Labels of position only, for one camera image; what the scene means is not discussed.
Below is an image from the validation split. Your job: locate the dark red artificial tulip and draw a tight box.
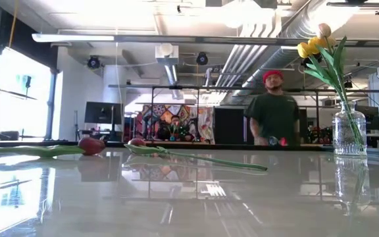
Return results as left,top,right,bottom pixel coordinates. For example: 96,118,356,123
123,138,268,172
0,137,107,158

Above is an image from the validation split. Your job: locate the yellow artificial tulip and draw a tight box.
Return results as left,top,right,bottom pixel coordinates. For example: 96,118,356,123
309,36,365,152
296,41,365,152

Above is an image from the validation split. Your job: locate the clear glass vase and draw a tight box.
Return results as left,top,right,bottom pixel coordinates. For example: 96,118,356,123
332,100,368,157

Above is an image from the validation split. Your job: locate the person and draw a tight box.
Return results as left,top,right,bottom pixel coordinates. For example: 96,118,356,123
163,115,190,142
243,69,301,146

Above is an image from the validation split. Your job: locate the colourful patchwork quilt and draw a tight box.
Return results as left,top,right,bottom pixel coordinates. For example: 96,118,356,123
135,104,215,145

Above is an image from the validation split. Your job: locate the black partition panel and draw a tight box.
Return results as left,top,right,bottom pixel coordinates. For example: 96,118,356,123
214,107,251,145

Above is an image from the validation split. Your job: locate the black round ceiling spotlight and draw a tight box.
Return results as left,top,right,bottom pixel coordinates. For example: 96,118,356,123
195,51,209,66
87,55,101,69

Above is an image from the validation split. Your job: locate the white ceiling unit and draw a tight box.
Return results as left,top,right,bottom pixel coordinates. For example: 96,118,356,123
155,42,180,66

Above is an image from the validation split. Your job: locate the black computer monitor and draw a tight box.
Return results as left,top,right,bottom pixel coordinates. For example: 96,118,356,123
84,101,124,126
353,105,379,131

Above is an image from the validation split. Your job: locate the white glossy table mat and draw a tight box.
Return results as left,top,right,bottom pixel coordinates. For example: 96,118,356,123
0,146,379,237

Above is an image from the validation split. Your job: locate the long white light bar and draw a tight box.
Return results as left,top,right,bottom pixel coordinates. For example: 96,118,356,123
31,32,379,47

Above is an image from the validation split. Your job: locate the black aluminium table frame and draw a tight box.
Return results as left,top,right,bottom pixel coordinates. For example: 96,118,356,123
0,140,335,152

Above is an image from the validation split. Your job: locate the black metal rack frame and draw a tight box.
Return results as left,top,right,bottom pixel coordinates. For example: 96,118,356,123
107,84,379,145

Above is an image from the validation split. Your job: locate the silver ventilation duct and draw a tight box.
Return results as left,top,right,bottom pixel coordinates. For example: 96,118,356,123
215,0,363,106

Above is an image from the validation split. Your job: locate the yellow cable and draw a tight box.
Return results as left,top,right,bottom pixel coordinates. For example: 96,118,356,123
7,0,20,49

